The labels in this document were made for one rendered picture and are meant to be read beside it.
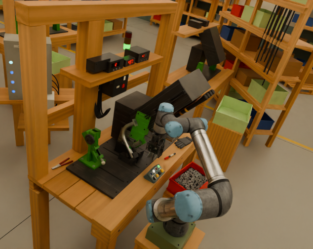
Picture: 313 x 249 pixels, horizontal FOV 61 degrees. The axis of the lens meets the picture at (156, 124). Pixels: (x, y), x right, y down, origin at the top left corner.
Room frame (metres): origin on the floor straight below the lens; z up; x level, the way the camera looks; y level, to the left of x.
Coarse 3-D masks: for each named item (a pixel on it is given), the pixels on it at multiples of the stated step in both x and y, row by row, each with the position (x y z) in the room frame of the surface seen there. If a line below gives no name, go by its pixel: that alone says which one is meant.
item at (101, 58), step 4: (96, 56) 1.62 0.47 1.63; (100, 56) 1.64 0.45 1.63; (104, 56) 1.66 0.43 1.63; (88, 60) 1.54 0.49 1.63; (92, 60) 1.54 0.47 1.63; (96, 60) 1.56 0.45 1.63; (100, 60) 1.57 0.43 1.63; (104, 60) 1.60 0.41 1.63; (108, 60) 1.63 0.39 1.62; (88, 64) 1.54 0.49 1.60; (92, 64) 1.52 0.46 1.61; (96, 64) 1.53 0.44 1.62; (100, 64) 1.57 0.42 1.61; (104, 64) 1.60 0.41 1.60; (88, 68) 1.54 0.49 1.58; (92, 68) 1.52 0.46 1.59; (96, 68) 1.53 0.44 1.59; (100, 68) 1.57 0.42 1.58; (104, 68) 1.60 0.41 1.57; (92, 72) 1.52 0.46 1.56
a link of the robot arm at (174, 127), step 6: (168, 114) 1.13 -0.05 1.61; (162, 120) 1.11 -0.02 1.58; (168, 120) 1.09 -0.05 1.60; (174, 120) 1.09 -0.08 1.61; (180, 120) 1.10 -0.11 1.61; (186, 120) 1.12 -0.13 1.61; (168, 126) 1.05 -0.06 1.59; (174, 126) 1.04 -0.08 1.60; (180, 126) 1.06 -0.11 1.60; (186, 126) 1.09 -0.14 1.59; (168, 132) 1.04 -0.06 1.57; (174, 132) 1.04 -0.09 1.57; (180, 132) 1.06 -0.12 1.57; (186, 132) 1.10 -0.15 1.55
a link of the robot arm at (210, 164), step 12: (192, 120) 1.13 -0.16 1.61; (204, 120) 1.16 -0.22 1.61; (192, 132) 1.09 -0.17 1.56; (204, 132) 1.09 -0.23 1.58; (204, 144) 1.02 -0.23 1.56; (204, 156) 0.97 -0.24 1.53; (204, 168) 0.93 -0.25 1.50; (216, 168) 0.91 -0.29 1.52; (216, 180) 0.86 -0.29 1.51; (228, 180) 0.88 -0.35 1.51; (228, 192) 0.81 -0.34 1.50; (228, 204) 0.77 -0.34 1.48
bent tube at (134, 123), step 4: (132, 120) 1.64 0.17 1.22; (128, 124) 1.65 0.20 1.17; (132, 124) 1.64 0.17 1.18; (136, 124) 1.65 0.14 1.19; (124, 128) 1.65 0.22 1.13; (124, 132) 1.64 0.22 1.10; (124, 136) 1.63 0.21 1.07; (124, 140) 1.61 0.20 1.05; (128, 144) 1.61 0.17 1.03; (128, 148) 1.58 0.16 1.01; (128, 152) 1.58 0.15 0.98; (132, 152) 1.58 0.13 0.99; (132, 156) 1.55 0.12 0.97
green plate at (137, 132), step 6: (138, 114) 1.69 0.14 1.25; (144, 114) 1.67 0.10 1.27; (138, 120) 1.67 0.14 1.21; (144, 120) 1.66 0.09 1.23; (132, 126) 1.67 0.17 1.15; (138, 126) 1.65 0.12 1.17; (144, 126) 1.64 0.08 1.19; (132, 132) 1.65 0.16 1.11; (138, 132) 1.64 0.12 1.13; (144, 132) 1.62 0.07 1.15; (138, 138) 1.62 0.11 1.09
